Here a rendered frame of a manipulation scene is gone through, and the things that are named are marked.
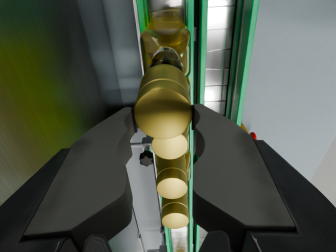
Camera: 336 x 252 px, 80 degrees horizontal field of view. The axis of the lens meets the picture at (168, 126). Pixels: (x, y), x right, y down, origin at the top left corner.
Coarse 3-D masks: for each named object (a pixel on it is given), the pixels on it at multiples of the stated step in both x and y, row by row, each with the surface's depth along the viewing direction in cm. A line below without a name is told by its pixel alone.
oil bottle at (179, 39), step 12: (156, 24) 26; (168, 24) 25; (180, 24) 25; (144, 36) 21; (156, 36) 21; (168, 36) 20; (180, 36) 21; (144, 48) 21; (156, 48) 21; (180, 48) 21; (144, 60) 22; (180, 60) 21; (144, 72) 23
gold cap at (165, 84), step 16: (160, 64) 14; (144, 80) 13; (160, 80) 11; (176, 80) 12; (144, 96) 11; (160, 96) 11; (176, 96) 11; (144, 112) 11; (160, 112) 11; (176, 112) 11; (144, 128) 12; (160, 128) 12; (176, 128) 12
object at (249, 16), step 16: (240, 0) 34; (256, 0) 29; (240, 16) 35; (256, 16) 30; (240, 32) 36; (240, 48) 35; (240, 64) 36; (240, 80) 36; (240, 96) 37; (240, 112) 39
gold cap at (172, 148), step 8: (176, 136) 18; (184, 136) 18; (152, 144) 18; (160, 144) 18; (168, 144) 18; (176, 144) 18; (184, 144) 18; (160, 152) 19; (168, 152) 19; (176, 152) 19; (184, 152) 19
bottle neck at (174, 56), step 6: (162, 48) 20; (168, 48) 20; (156, 54) 19; (162, 54) 18; (168, 54) 18; (174, 54) 18; (156, 60) 17; (162, 60) 16; (168, 60) 16; (174, 60) 17; (150, 66) 17; (180, 66) 17
